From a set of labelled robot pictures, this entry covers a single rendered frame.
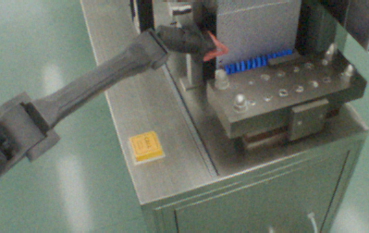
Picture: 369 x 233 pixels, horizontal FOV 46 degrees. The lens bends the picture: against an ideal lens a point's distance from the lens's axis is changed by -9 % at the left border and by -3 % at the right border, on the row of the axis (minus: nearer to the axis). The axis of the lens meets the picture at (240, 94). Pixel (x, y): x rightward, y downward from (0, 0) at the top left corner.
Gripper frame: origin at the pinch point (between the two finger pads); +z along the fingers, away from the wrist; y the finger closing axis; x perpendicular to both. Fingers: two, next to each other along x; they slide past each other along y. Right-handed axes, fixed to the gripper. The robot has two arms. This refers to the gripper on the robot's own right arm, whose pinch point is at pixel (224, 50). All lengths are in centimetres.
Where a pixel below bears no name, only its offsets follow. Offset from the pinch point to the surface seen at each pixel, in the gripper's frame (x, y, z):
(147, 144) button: -25.9, 10.5, -14.9
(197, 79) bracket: -16.2, -7.7, 3.0
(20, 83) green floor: -133, -141, -16
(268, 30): 8.8, 0.3, 9.4
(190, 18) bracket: 2.1, -8.8, -8.0
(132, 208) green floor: -111, -31, 24
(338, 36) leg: 8, -13, 50
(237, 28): 7.2, 0.3, -0.3
